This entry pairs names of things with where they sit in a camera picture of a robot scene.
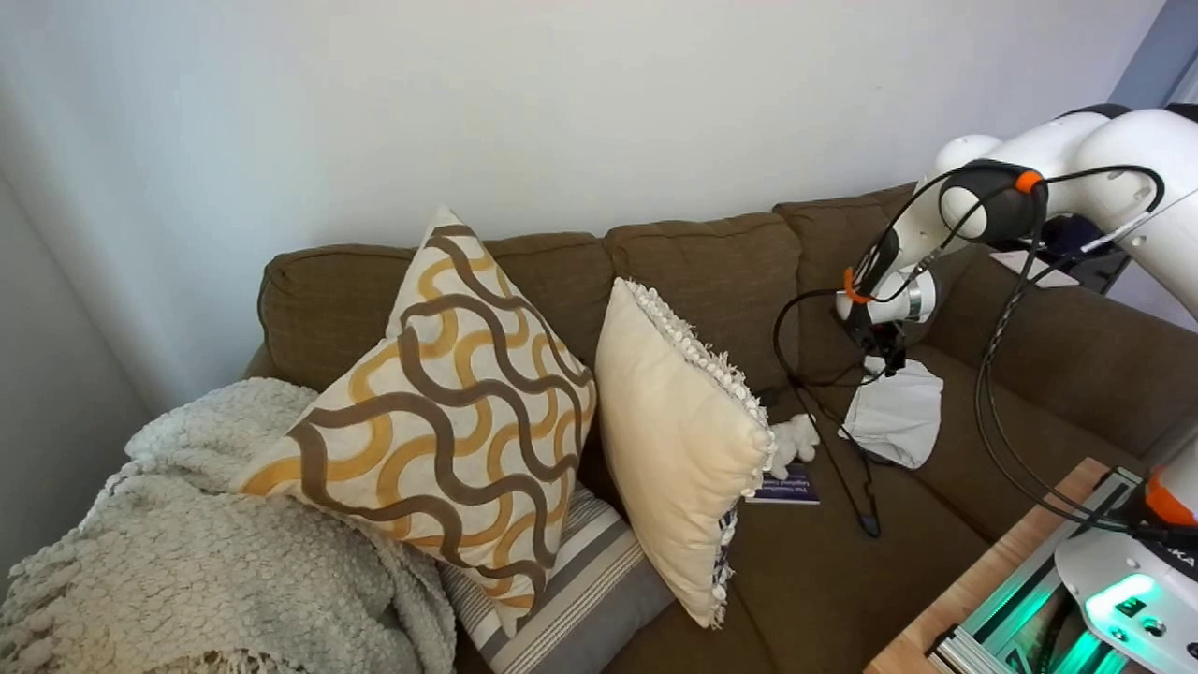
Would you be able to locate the white fluffy plush toy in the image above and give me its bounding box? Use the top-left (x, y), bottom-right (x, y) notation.
top-left (769, 413), bottom-right (818, 478)

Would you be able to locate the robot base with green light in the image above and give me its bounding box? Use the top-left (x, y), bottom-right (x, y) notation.
top-left (1052, 417), bottom-right (1198, 674)

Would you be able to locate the white towel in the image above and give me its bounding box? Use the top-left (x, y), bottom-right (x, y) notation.
top-left (842, 358), bottom-right (942, 469)

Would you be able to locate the grey striped cushion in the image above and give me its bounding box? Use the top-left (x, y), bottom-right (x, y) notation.
top-left (444, 489), bottom-right (674, 674)

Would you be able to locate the wooden table with rail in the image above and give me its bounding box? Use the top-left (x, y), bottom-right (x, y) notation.
top-left (865, 456), bottom-right (1147, 674)

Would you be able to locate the brown fabric sofa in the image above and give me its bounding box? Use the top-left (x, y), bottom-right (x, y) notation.
top-left (242, 179), bottom-right (1198, 674)

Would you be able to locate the grey fluffy blanket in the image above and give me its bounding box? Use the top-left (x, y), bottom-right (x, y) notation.
top-left (0, 377), bottom-right (458, 674)

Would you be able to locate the black cable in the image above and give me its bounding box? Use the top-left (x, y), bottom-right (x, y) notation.
top-left (769, 161), bottom-right (1172, 542)

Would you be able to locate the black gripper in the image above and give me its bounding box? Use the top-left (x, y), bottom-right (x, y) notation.
top-left (860, 323), bottom-right (905, 377)

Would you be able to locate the blue white tasselled pillow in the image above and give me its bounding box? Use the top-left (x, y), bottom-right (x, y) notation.
top-left (595, 278), bottom-right (777, 629)

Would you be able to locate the yellow brown wave pillow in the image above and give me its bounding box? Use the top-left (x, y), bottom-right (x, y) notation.
top-left (239, 214), bottom-right (598, 629)

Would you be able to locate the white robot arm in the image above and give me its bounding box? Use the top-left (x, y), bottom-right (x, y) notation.
top-left (835, 104), bottom-right (1198, 376)

